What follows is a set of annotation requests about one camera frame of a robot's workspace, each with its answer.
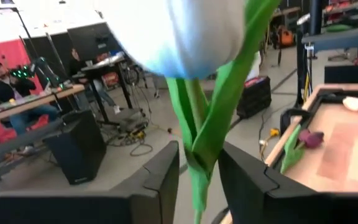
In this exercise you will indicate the wooden background table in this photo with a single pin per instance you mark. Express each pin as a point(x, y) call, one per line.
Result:
point(42, 99)

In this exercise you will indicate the black standing desk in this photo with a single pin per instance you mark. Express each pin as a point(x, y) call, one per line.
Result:
point(104, 67)

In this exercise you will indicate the purple artificial tulip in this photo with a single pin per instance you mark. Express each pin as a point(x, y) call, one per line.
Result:
point(311, 139)

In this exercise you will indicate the person at black desk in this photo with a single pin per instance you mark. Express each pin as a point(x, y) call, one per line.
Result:
point(76, 67)

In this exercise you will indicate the black monitor panel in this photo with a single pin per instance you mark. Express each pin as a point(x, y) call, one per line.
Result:
point(89, 40)

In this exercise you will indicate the grey metal beam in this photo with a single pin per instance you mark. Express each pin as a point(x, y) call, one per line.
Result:
point(11, 143)

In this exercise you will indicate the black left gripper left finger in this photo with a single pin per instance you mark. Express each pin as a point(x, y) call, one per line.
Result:
point(73, 208)

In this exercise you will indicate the black plastic crate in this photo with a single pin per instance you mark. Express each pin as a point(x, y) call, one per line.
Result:
point(253, 99)

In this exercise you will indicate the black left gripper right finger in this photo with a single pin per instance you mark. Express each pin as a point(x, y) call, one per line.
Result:
point(291, 208)

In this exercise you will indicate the white artificial tulip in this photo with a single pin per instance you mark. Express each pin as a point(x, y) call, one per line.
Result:
point(182, 37)

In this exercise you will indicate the black speaker box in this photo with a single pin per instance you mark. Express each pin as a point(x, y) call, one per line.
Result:
point(76, 149)

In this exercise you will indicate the yellow power plug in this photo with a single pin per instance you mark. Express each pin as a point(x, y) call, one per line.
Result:
point(274, 132)

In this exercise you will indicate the orange machine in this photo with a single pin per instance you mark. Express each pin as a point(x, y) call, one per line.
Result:
point(285, 37)

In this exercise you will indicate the seated person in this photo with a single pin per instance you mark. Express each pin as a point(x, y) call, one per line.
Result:
point(5, 88)

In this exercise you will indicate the red backdrop curtain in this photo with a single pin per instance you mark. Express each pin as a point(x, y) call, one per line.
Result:
point(8, 51)

